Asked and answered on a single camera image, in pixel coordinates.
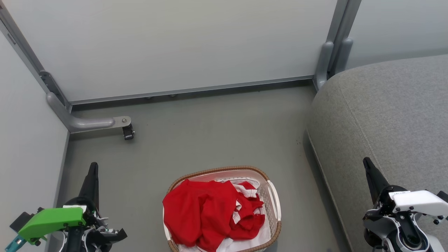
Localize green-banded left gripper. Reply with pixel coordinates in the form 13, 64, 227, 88
10, 162, 128, 252

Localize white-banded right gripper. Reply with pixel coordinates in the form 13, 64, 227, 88
363, 157, 448, 245

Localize red shirt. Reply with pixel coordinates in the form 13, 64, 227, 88
162, 180, 242, 252

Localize red shorts with white stripes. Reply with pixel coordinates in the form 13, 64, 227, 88
229, 181, 266, 241

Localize grey fabric sofa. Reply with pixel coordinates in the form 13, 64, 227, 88
307, 54, 448, 252

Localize grey partition foot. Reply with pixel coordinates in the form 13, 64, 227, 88
47, 92, 132, 134

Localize white laundry basket brown rim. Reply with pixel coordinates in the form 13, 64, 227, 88
163, 166, 282, 252

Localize white cloth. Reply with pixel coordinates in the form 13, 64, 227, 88
178, 178, 272, 252

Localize teal left cable connector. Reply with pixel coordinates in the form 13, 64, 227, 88
5, 235, 26, 252

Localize dark metal hinge bracket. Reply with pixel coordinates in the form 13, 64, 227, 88
39, 70, 68, 106

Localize grey partition corner post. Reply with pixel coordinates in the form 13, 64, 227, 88
313, 0, 363, 91

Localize grey partition bottom rail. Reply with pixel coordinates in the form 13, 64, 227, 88
70, 75, 314, 105

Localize grey partition post with foot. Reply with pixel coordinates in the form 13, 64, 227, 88
0, 3, 72, 113

